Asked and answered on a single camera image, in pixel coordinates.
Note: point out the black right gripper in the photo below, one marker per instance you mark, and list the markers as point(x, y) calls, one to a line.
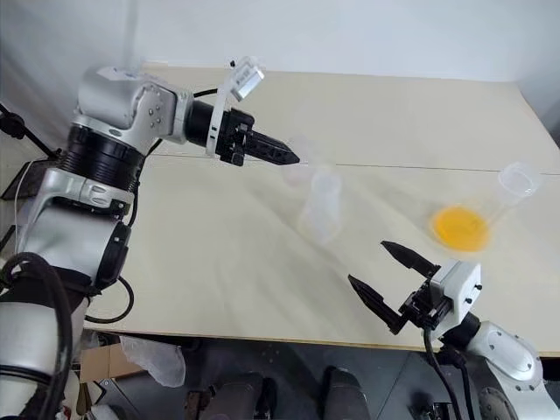
point(426, 306)

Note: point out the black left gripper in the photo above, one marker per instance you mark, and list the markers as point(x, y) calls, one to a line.
point(234, 131)

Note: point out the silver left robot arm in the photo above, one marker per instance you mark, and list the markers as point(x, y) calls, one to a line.
point(109, 100)

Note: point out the clear flask with orange liquid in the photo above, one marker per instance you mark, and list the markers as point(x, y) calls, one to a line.
point(459, 225)

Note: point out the small clear plastic cup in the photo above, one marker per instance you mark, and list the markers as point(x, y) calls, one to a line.
point(296, 177)

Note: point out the dark rounded shape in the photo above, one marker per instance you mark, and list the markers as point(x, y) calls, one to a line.
point(345, 394)

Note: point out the clear plastic bag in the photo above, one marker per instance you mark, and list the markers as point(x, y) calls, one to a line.
point(157, 359)

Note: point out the black tripod stand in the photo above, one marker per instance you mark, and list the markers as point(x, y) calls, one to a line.
point(26, 133)

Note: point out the black flat board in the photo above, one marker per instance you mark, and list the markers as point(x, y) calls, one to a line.
point(26, 181)

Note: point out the brown cardboard box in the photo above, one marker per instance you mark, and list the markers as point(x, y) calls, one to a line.
point(105, 361)

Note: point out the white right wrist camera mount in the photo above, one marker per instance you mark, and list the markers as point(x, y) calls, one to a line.
point(459, 280)

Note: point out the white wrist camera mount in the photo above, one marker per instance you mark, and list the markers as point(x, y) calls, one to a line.
point(245, 79)
point(459, 280)

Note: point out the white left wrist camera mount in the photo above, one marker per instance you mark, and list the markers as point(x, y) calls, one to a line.
point(245, 79)

